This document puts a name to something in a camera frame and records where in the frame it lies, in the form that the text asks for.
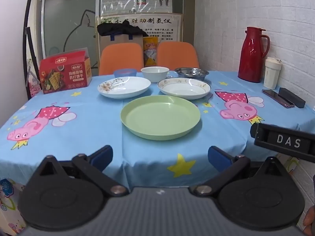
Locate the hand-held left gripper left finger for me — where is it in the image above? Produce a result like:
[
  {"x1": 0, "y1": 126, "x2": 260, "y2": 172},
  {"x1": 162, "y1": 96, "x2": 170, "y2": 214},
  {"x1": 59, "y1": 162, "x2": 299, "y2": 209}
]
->
[{"x1": 29, "y1": 145, "x2": 129, "y2": 198}]

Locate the pink patterned bag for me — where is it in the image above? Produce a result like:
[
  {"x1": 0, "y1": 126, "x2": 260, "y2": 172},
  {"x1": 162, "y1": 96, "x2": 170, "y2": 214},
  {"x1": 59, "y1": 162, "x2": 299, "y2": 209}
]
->
[{"x1": 27, "y1": 59, "x2": 42, "y2": 98}]

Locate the orange chair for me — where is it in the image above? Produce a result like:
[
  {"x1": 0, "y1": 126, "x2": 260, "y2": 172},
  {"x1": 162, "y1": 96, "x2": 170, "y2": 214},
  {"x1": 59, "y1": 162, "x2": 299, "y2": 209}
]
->
[
  {"x1": 98, "y1": 43, "x2": 144, "y2": 76},
  {"x1": 157, "y1": 41, "x2": 200, "y2": 71}
]

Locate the white plate with floral print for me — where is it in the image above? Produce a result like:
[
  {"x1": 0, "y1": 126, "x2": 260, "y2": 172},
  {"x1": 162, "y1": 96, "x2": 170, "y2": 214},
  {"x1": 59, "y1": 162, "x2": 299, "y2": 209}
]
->
[{"x1": 97, "y1": 76, "x2": 151, "y2": 99}]

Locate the black rectangular box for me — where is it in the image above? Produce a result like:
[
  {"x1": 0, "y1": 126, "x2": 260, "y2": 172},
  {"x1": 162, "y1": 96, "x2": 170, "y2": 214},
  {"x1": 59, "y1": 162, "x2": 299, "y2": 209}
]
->
[{"x1": 278, "y1": 87, "x2": 306, "y2": 108}]

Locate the blue cartoon printed tablecloth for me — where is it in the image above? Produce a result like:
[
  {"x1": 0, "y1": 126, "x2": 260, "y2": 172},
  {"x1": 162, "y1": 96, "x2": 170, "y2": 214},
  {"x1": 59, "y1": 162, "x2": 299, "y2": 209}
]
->
[{"x1": 0, "y1": 70, "x2": 315, "y2": 190}]

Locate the red cracker box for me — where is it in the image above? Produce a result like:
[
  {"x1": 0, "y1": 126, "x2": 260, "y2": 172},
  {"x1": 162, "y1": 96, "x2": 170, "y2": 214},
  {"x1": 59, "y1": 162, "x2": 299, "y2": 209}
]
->
[{"x1": 39, "y1": 47, "x2": 93, "y2": 94}]

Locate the black cloth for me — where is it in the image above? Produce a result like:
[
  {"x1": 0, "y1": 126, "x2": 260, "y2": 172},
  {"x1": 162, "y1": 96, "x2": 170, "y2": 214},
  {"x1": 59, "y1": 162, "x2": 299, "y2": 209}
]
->
[{"x1": 97, "y1": 21, "x2": 146, "y2": 37}]

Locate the brown paper bag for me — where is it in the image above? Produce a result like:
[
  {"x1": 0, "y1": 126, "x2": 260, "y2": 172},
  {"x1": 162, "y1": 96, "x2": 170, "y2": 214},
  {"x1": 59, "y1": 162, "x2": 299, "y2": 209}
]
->
[{"x1": 100, "y1": 33, "x2": 144, "y2": 62}]

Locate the dark smartphone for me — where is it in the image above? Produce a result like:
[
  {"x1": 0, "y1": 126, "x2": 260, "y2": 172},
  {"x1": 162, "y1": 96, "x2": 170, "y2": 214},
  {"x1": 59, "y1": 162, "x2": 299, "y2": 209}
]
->
[{"x1": 262, "y1": 89, "x2": 295, "y2": 108}]

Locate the glass partition with animal drawing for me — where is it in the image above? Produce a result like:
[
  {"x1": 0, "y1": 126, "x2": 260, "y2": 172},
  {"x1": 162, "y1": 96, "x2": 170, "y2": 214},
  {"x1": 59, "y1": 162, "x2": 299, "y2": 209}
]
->
[{"x1": 34, "y1": 0, "x2": 101, "y2": 69}]

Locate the white tumbler cup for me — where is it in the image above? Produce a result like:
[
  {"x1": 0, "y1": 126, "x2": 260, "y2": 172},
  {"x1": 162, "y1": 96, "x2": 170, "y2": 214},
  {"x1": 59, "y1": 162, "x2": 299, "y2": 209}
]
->
[{"x1": 264, "y1": 57, "x2": 282, "y2": 90}]

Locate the white sign board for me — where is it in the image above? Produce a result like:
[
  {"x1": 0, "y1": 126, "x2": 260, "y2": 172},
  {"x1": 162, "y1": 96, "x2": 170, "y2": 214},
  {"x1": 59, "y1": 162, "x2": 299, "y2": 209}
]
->
[{"x1": 101, "y1": 12, "x2": 184, "y2": 43}]

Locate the white plate with patterned rim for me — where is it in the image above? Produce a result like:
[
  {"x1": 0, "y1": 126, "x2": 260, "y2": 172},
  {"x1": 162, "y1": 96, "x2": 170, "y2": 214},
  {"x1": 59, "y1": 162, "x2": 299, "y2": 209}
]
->
[{"x1": 157, "y1": 78, "x2": 212, "y2": 100}]

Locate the red thermos jug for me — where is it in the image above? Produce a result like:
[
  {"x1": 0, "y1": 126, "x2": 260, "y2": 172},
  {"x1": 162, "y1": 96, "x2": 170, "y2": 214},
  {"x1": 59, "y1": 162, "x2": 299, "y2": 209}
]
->
[{"x1": 237, "y1": 27, "x2": 270, "y2": 83}]

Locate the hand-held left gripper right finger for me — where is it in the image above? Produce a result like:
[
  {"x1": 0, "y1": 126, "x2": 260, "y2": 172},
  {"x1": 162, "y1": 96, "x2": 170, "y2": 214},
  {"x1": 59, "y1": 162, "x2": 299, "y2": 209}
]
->
[{"x1": 189, "y1": 146, "x2": 294, "y2": 198}]

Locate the yellow packet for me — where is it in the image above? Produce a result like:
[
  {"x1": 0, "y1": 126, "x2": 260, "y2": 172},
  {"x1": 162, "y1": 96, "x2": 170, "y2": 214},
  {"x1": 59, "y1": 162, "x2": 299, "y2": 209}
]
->
[{"x1": 143, "y1": 36, "x2": 159, "y2": 67}]

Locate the blue translucent bowl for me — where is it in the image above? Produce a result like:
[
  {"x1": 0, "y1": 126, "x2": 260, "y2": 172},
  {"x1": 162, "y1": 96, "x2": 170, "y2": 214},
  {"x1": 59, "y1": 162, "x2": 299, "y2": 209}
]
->
[{"x1": 113, "y1": 68, "x2": 137, "y2": 79}]

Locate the floral printed cloth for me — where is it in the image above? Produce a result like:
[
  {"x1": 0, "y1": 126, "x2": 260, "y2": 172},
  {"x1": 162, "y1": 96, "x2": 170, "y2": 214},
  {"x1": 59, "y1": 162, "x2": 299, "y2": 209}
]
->
[{"x1": 0, "y1": 177, "x2": 26, "y2": 236}]

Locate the person's right hand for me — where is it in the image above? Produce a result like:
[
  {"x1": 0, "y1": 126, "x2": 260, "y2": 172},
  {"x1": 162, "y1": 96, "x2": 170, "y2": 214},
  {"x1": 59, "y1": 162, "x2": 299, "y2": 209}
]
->
[{"x1": 303, "y1": 205, "x2": 315, "y2": 235}]

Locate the green plastic plate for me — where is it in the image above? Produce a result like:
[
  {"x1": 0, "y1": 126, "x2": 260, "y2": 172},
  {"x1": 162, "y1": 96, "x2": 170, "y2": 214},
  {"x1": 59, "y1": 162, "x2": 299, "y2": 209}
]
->
[{"x1": 120, "y1": 95, "x2": 201, "y2": 140}]

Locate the black stand frame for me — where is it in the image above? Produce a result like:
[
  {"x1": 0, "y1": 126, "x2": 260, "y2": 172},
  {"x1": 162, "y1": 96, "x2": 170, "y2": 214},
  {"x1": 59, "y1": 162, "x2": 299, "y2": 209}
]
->
[{"x1": 16, "y1": 0, "x2": 37, "y2": 99}]

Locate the stainless steel bowl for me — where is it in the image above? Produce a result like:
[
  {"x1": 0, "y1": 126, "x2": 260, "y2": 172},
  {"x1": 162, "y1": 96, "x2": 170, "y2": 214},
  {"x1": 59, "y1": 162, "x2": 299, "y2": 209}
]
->
[{"x1": 174, "y1": 67, "x2": 209, "y2": 81}]

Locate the white bowl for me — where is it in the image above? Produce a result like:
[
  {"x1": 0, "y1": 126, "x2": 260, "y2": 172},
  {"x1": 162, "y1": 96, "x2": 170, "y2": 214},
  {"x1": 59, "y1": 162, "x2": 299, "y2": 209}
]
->
[{"x1": 141, "y1": 66, "x2": 170, "y2": 83}]

